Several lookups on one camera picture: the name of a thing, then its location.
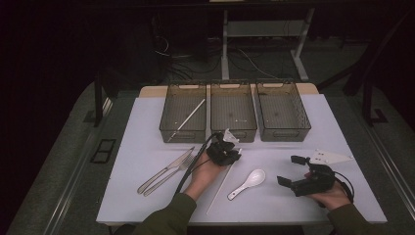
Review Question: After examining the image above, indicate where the white chopstick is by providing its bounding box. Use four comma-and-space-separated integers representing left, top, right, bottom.
206, 148, 244, 216
166, 98, 207, 143

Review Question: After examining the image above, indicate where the bundle of floor cables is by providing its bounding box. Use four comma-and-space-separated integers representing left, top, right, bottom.
152, 33, 279, 83

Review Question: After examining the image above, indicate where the person's left hand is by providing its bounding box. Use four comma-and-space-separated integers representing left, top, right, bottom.
183, 151, 230, 202

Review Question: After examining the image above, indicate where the brown translucent plastic basket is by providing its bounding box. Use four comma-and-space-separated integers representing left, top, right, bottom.
209, 80, 258, 144
254, 79, 312, 143
159, 81, 208, 144

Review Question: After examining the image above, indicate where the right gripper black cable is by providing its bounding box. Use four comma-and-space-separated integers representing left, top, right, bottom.
334, 170, 356, 206

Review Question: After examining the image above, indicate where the white table cover sheet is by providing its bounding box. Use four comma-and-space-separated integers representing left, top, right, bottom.
95, 93, 389, 226

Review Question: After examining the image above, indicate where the white metal desk frame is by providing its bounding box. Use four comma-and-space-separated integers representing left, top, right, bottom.
220, 7, 316, 83

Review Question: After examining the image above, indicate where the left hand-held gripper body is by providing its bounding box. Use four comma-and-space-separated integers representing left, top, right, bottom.
206, 128, 243, 167

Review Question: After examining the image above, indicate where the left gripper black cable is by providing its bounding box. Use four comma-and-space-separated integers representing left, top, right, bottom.
173, 131, 223, 197

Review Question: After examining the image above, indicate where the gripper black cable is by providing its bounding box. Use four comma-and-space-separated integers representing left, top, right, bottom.
173, 131, 223, 197
334, 170, 356, 206

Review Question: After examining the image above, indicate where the white ceramic spoon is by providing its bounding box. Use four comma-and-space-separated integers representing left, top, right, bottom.
226, 168, 267, 202

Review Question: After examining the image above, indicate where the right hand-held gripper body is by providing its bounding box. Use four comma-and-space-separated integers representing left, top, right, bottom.
289, 149, 354, 198

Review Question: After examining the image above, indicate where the black metal stand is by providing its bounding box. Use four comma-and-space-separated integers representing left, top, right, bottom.
361, 77, 390, 127
93, 71, 114, 128

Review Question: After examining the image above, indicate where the silver fork and knife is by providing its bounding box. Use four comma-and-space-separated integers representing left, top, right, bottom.
136, 146, 196, 195

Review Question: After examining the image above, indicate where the black floor outlet panel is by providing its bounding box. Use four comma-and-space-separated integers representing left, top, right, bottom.
89, 138, 117, 165

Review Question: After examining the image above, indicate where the person's right hand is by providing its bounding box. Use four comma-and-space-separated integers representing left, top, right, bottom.
304, 171, 352, 212

